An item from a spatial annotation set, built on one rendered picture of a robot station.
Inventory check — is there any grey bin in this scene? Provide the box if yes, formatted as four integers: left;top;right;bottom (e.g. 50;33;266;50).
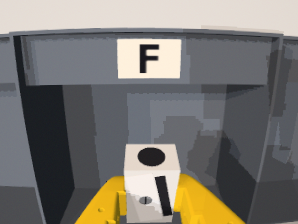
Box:
0;28;298;224

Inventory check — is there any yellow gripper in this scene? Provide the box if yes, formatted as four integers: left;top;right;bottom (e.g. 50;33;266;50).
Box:
75;173;245;224

